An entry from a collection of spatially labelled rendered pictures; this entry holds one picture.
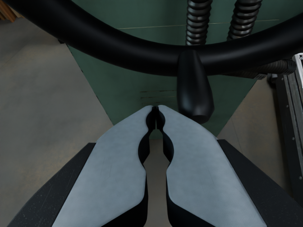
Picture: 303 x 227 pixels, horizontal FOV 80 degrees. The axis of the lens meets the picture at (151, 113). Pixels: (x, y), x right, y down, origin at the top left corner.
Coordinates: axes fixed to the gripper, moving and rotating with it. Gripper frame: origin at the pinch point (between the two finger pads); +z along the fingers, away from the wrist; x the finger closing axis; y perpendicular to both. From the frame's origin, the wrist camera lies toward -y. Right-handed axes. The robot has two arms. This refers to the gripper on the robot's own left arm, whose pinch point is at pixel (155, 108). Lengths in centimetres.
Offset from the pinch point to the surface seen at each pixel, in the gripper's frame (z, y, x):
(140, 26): 26.2, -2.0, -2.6
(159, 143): 54, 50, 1
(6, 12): 135, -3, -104
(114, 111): 41, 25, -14
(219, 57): 5.2, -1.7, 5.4
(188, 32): 11.8, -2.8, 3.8
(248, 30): 11.2, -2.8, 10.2
